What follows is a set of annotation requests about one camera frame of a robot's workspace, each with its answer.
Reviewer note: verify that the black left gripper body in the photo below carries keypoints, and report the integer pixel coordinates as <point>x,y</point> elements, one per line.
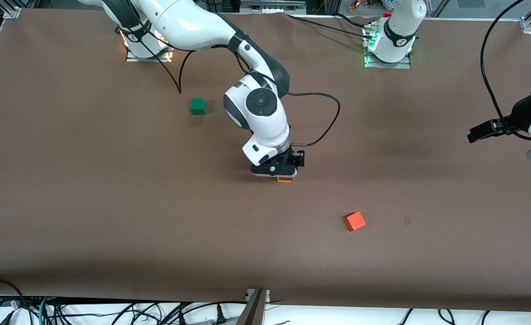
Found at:
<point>520,114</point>

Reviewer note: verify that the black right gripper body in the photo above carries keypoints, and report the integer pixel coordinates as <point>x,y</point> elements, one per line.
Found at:
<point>287,159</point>

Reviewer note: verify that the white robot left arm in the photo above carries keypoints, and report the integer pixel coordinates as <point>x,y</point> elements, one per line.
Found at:
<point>398,27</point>

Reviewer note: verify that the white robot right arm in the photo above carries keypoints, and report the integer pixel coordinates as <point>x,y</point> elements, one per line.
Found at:
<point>260,122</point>

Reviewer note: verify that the orange block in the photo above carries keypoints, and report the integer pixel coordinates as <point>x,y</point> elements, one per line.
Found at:
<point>354,221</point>

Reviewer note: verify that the brown table mat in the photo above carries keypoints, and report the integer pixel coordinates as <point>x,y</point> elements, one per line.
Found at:
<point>265,253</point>

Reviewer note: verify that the green block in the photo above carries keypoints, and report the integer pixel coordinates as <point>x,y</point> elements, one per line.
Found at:
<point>197,106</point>

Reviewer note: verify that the brown angled beam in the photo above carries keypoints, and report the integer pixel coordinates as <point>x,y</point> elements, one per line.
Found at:
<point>252,313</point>

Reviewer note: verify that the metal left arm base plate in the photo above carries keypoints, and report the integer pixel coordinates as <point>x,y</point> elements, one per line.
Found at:
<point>389,65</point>

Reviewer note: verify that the grey metal rail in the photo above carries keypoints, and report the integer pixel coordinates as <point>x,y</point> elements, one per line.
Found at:
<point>272,5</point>

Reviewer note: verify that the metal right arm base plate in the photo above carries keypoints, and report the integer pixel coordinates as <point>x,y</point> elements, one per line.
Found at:
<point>130,56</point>

